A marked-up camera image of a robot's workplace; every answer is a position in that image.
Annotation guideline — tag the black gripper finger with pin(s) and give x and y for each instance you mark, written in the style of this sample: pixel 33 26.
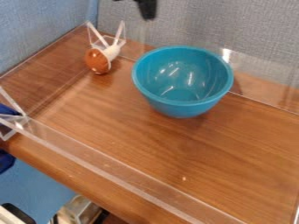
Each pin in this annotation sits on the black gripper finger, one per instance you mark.
pixel 147 7

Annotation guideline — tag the brown spotted toy mushroom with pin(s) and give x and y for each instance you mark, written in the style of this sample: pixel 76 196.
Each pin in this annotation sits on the brown spotted toy mushroom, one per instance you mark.
pixel 99 58

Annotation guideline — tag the blue plastic bowl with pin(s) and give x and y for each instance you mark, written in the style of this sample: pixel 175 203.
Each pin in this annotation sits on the blue plastic bowl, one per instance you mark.
pixel 181 79

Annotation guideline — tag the clear acrylic back barrier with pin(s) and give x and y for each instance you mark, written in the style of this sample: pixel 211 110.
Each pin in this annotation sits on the clear acrylic back barrier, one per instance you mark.
pixel 263 80

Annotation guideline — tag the clear acrylic barrier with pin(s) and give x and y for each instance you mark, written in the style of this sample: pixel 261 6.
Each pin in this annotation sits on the clear acrylic barrier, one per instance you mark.
pixel 128 178
pixel 263 80

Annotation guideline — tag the clear acrylic front barrier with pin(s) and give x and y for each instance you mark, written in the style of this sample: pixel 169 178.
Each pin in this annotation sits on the clear acrylic front barrier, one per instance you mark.
pixel 128 178

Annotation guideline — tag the black and white object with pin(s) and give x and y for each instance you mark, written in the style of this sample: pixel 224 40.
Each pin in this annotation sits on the black and white object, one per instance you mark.
pixel 10 215

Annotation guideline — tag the clear acrylic corner bracket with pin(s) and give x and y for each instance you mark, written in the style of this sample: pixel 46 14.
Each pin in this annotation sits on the clear acrylic corner bracket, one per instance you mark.
pixel 103 40

